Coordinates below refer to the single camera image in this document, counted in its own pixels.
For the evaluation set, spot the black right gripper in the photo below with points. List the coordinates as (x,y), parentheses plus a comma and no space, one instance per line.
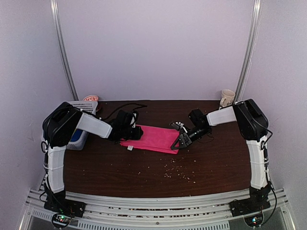
(182,137)

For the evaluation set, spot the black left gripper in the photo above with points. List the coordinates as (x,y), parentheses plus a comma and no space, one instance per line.
(137,135)

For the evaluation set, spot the pink towel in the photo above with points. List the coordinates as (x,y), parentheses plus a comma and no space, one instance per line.
(154,139)

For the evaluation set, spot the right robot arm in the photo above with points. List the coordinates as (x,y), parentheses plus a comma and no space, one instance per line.
(253,126)

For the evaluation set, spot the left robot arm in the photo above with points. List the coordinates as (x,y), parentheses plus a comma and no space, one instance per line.
(59,128)

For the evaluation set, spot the white plastic basket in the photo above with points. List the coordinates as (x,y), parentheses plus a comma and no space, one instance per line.
(84,106)

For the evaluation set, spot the red white bowl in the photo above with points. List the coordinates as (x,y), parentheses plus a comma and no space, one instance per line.
(91,98)

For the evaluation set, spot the blue rolled towel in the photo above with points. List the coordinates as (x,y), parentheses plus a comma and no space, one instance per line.
(76,135)

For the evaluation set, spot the beige printed mug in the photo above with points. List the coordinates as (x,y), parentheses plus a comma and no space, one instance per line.
(227,97)

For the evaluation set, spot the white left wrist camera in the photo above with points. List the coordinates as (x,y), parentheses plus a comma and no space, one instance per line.
(135,115)

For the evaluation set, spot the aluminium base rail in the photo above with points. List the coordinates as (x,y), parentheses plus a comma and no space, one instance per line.
(204,212)

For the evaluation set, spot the left aluminium post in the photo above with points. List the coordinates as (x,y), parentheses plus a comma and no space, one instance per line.
(62,49)

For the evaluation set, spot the aluminium post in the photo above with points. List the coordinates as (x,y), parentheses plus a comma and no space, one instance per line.
(62,49)
(251,44)

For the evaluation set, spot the right aluminium post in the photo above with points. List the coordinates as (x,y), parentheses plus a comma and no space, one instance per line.
(251,44)

